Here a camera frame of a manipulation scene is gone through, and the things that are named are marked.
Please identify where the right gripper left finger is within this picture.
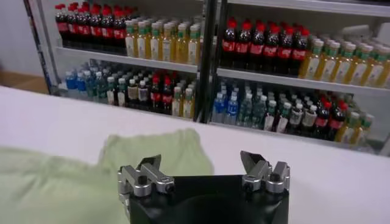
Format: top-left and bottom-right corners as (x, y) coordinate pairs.
(117, 154), (176, 198)

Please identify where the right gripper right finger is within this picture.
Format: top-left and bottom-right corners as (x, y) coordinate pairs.
(239, 150), (291, 194)

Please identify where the light green t-shirt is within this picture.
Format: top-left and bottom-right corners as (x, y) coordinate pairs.
(0, 127), (215, 224)

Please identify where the small green tinted bottle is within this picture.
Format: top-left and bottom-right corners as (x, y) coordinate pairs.
(94, 71), (107, 103)
(251, 94), (268, 128)
(84, 70), (96, 101)
(237, 93), (253, 126)

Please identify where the small white cap dark bottle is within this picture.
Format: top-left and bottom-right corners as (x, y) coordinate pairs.
(301, 105), (317, 136)
(138, 80), (149, 111)
(288, 103), (304, 135)
(127, 79), (138, 109)

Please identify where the small blue water bottle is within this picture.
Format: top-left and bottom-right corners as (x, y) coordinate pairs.
(65, 71), (77, 98)
(76, 72), (88, 100)
(224, 96), (239, 125)
(211, 93), (226, 123)

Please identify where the small yellow juice bottle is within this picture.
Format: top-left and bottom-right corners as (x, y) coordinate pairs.
(182, 88), (195, 119)
(350, 114), (374, 145)
(335, 111), (360, 143)
(171, 86), (183, 117)

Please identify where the small red cap cola bottle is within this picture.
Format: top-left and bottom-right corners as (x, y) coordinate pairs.
(327, 103), (349, 141)
(149, 75), (161, 113)
(313, 100), (332, 139)
(161, 77), (174, 115)

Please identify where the metal shelf rack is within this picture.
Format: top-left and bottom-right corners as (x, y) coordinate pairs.
(210, 0), (390, 156)

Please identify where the white fridge shelf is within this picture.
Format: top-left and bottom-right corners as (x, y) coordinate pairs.
(227, 0), (390, 18)
(216, 67), (390, 97)
(56, 47), (199, 74)

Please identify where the display fridge cabinet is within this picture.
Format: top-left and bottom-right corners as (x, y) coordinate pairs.
(45, 0), (214, 123)

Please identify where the black framed glass fridge door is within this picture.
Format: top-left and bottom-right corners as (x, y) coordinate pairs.
(23, 0), (60, 95)

